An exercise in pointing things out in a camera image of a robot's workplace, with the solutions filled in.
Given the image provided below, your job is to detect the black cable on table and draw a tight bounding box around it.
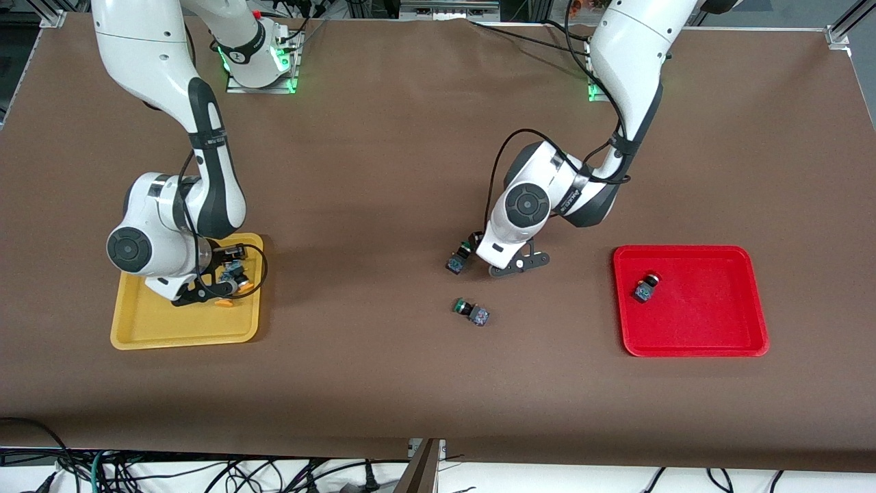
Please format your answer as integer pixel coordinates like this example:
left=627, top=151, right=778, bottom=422
left=469, top=19, right=596, bottom=57

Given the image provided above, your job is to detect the teal floor cable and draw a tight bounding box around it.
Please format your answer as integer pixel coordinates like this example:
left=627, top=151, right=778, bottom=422
left=91, top=448, right=114, bottom=493

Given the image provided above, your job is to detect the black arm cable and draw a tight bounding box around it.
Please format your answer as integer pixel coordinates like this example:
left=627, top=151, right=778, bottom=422
left=482, top=0, right=634, bottom=254
left=179, top=149, right=270, bottom=302

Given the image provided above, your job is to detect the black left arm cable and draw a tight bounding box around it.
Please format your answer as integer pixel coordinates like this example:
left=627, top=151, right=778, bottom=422
left=482, top=0, right=634, bottom=254

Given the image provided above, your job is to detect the red push button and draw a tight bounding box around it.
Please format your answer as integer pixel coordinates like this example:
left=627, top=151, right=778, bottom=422
left=633, top=273, right=662, bottom=303

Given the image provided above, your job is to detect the red plastic tray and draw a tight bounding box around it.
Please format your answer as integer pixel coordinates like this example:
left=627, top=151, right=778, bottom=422
left=613, top=245, right=771, bottom=358

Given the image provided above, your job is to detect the brown table cloth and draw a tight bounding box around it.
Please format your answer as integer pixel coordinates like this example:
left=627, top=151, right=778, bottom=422
left=0, top=17, right=876, bottom=473

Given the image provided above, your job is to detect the small metal bracket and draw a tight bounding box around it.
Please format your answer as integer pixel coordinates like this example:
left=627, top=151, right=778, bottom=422
left=409, top=438, right=447, bottom=461

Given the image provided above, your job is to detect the brown wooden post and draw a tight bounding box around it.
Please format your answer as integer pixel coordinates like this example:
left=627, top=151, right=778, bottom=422
left=394, top=438, right=440, bottom=493

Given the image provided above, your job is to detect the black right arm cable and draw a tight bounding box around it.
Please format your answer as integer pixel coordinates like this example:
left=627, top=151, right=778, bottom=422
left=179, top=149, right=270, bottom=302

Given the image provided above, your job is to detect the yellow plastic tray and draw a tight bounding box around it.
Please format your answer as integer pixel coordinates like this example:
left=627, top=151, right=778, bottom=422
left=109, top=233, right=264, bottom=351

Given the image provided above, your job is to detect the grey metal rail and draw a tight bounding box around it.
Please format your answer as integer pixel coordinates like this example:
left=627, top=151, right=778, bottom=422
left=399, top=0, right=502, bottom=21

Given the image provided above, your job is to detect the green push button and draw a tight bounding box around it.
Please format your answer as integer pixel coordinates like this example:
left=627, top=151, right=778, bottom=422
left=453, top=298, right=491, bottom=327
left=445, top=243, right=475, bottom=276

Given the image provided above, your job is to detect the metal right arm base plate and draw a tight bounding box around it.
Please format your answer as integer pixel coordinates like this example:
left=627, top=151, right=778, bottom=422
left=226, top=31, right=303, bottom=94

